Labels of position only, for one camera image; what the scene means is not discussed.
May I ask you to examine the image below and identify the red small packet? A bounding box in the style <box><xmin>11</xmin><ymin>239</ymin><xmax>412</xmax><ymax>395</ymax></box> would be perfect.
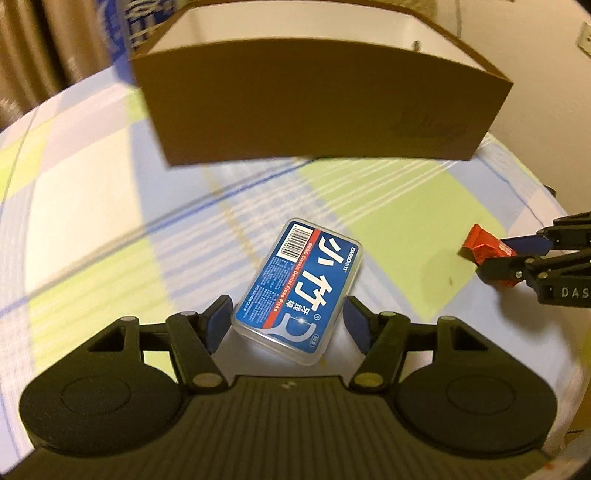
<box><xmin>458</xmin><ymin>224</ymin><xmax>518</xmax><ymax>267</ymax></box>

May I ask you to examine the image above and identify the clear dental floss box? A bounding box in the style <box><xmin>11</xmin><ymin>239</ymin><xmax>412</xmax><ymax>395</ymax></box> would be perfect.
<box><xmin>232</xmin><ymin>218</ymin><xmax>363</xmax><ymax>365</ymax></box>

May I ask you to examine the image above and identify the plaid tablecloth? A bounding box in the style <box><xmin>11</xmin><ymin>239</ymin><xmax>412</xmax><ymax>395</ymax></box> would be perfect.
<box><xmin>1</xmin><ymin>69</ymin><xmax>590</xmax><ymax>470</ymax></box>

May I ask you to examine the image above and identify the brown cardboard storage box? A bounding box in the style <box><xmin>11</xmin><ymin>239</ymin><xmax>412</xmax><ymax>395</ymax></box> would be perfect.
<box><xmin>130</xmin><ymin>1</ymin><xmax>512</xmax><ymax>165</ymax></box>

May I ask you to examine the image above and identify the dark blue milk carton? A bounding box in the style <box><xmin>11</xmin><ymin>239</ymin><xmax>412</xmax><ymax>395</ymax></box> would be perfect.
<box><xmin>95</xmin><ymin>0</ymin><xmax>187</xmax><ymax>85</ymax></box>

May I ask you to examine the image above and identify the brown patterned curtain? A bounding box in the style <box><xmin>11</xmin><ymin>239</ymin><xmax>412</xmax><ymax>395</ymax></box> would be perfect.
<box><xmin>1</xmin><ymin>0</ymin><xmax>111</xmax><ymax>129</ymax></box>

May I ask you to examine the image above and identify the beige wall switch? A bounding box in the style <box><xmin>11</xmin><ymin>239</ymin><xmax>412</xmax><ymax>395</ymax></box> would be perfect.
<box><xmin>576</xmin><ymin>22</ymin><xmax>591</xmax><ymax>57</ymax></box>

